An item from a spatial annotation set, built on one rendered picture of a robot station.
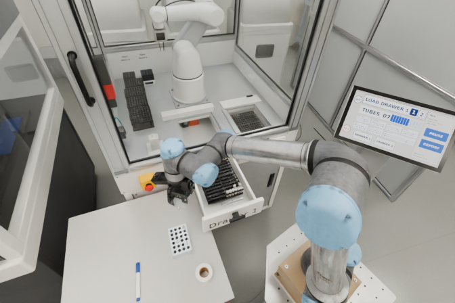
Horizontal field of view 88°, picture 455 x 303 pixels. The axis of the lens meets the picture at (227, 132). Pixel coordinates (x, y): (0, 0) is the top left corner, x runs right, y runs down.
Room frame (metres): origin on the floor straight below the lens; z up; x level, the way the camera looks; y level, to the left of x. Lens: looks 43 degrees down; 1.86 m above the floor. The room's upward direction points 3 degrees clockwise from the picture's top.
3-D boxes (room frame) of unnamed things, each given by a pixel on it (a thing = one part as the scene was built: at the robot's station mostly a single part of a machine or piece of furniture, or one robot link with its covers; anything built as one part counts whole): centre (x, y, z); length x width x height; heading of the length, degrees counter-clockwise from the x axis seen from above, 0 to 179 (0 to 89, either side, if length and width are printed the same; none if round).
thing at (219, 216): (0.53, -0.05, 0.87); 0.29 x 0.02 x 0.11; 114
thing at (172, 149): (0.50, 0.17, 1.28); 0.09 x 0.08 x 0.11; 60
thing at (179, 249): (0.44, 0.18, 0.78); 0.12 x 0.08 x 0.04; 22
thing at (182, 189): (0.50, 0.16, 1.12); 0.09 x 0.08 x 0.12; 74
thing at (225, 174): (0.71, 0.03, 0.87); 0.22 x 0.18 x 0.06; 24
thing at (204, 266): (0.31, 0.06, 0.78); 0.07 x 0.07 x 0.04
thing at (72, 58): (0.64, 0.47, 1.45); 0.05 x 0.03 x 0.19; 24
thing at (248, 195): (0.72, 0.04, 0.86); 0.40 x 0.26 x 0.06; 24
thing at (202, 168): (0.47, 0.07, 1.28); 0.11 x 0.11 x 0.08; 60
